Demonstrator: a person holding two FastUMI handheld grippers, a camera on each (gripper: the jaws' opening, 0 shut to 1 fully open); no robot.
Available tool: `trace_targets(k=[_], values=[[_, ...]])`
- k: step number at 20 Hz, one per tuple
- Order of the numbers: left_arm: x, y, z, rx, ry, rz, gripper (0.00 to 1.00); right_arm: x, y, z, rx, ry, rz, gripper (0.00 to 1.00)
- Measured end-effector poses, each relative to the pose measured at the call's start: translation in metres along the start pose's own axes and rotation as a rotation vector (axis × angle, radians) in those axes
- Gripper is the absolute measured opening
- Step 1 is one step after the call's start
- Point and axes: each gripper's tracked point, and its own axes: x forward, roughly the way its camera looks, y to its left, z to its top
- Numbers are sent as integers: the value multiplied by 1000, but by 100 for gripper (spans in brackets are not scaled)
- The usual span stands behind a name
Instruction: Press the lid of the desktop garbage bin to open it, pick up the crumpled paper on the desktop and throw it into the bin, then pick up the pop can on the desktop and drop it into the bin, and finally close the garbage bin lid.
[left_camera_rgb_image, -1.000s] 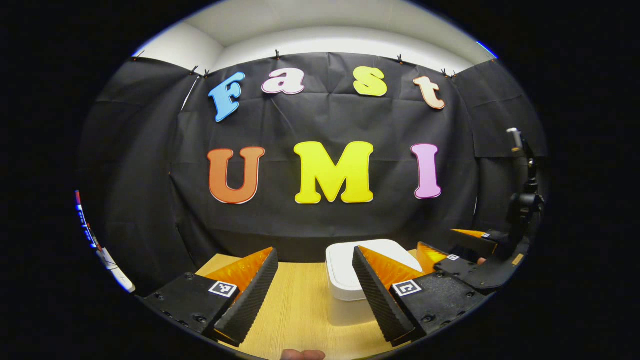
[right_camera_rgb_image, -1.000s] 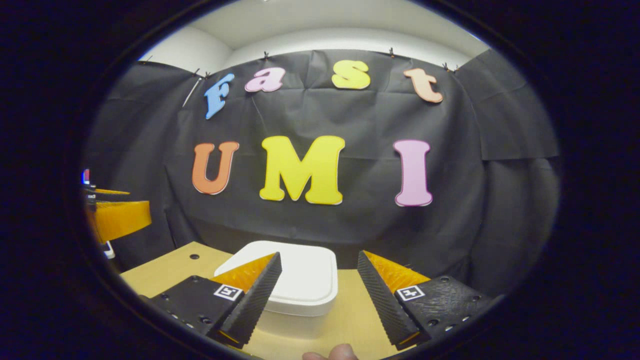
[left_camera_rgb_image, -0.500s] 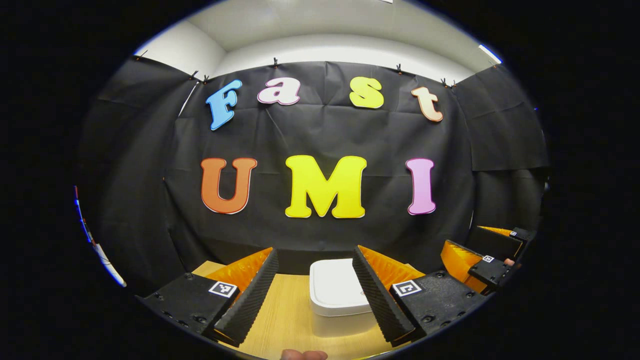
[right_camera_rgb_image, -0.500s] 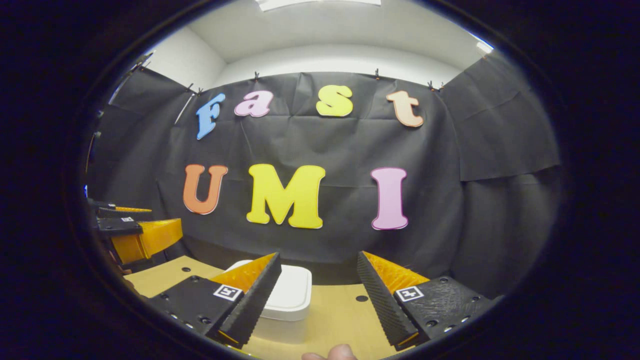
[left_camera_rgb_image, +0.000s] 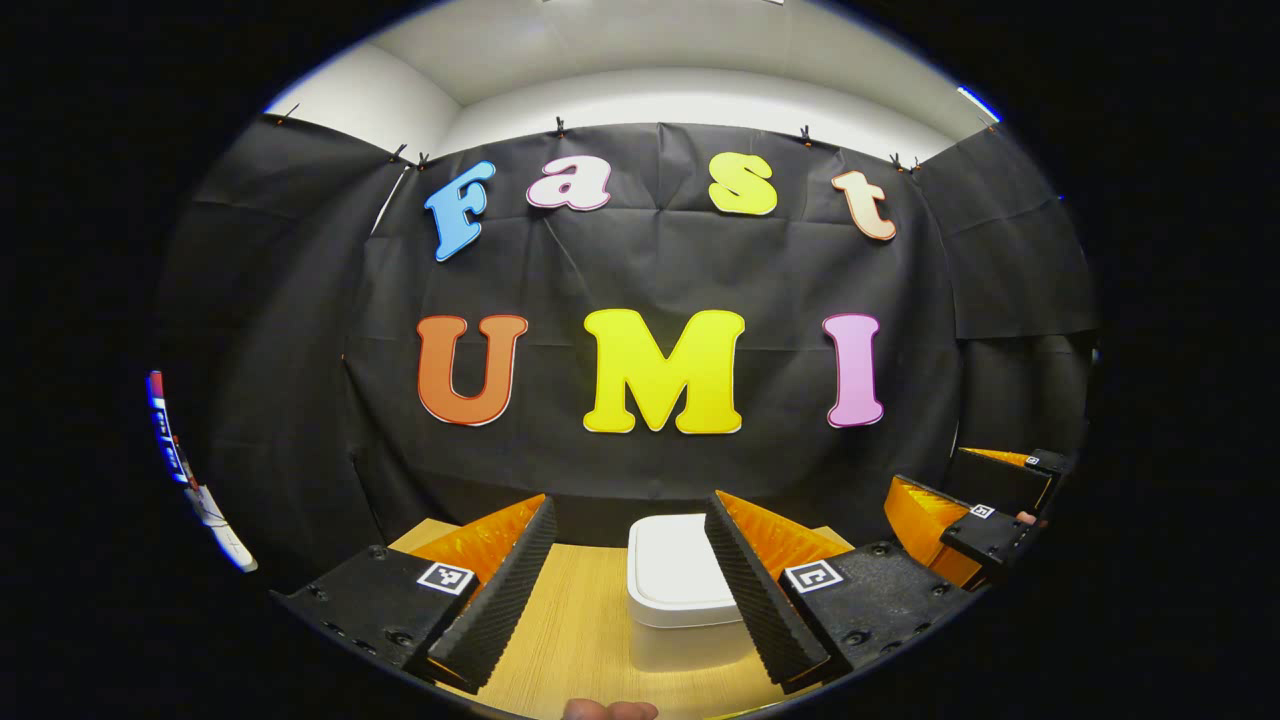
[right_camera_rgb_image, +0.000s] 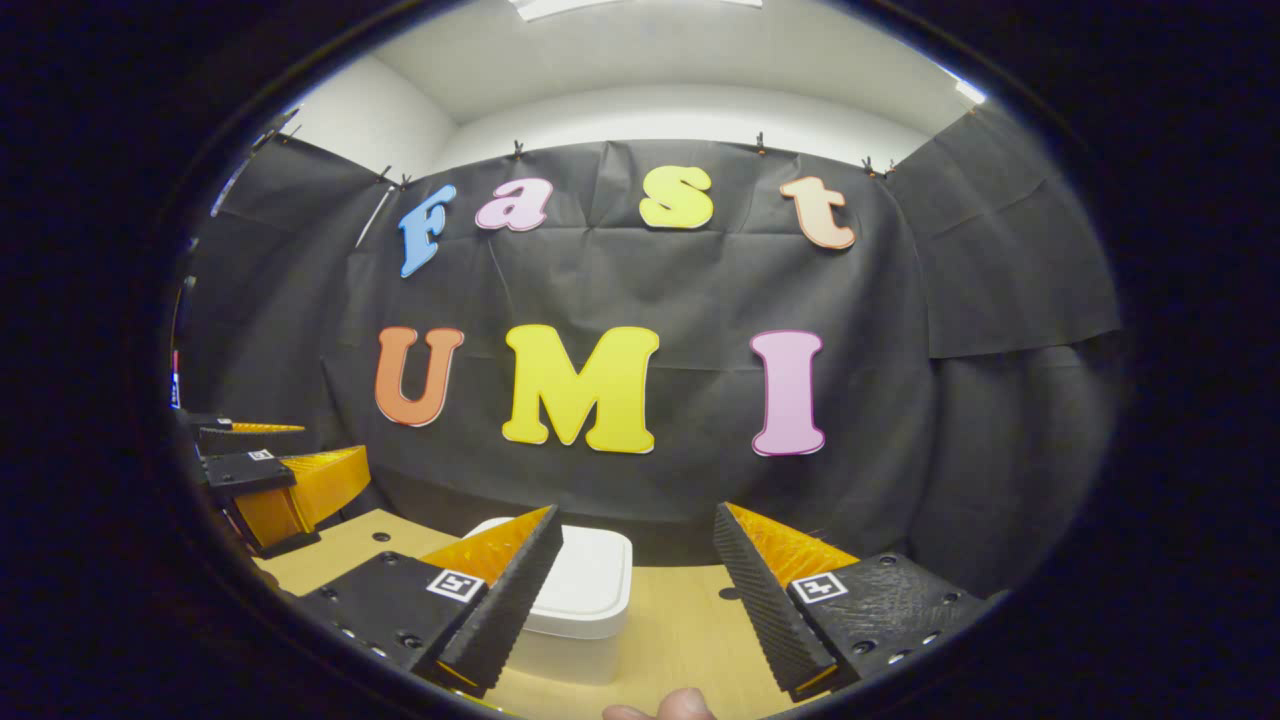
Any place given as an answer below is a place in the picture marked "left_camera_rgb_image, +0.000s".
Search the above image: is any white desktop garbage bin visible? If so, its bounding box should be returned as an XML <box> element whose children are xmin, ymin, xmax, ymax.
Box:
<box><xmin>627</xmin><ymin>513</ymin><xmax>761</xmax><ymax>674</ymax></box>

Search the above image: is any row of black cloth clips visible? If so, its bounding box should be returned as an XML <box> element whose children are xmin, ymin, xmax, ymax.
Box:
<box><xmin>280</xmin><ymin>103</ymin><xmax>1001</xmax><ymax>173</ymax></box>

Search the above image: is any blue and red board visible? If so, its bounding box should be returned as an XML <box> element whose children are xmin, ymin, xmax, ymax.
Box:
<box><xmin>147</xmin><ymin>370</ymin><xmax>194</xmax><ymax>486</ymax></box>

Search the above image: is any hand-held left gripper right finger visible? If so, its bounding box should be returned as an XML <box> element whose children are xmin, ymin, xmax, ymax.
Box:
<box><xmin>704</xmin><ymin>489</ymin><xmax>981</xmax><ymax>695</ymax></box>

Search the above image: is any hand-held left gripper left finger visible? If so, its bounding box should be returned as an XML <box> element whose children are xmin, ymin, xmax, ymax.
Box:
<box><xmin>268</xmin><ymin>494</ymin><xmax>559</xmax><ymax>696</ymax></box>

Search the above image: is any black backdrop cloth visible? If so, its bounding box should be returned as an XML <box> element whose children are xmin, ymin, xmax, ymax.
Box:
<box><xmin>150</xmin><ymin>112</ymin><xmax>1099</xmax><ymax>591</ymax></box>

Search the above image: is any white box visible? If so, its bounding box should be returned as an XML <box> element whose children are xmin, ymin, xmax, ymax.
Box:
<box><xmin>185</xmin><ymin>485</ymin><xmax>259</xmax><ymax>573</ymax></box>

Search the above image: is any wooden desktop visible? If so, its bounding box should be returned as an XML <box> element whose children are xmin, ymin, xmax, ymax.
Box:
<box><xmin>388</xmin><ymin>517</ymin><xmax>856</xmax><ymax>720</ymax></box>

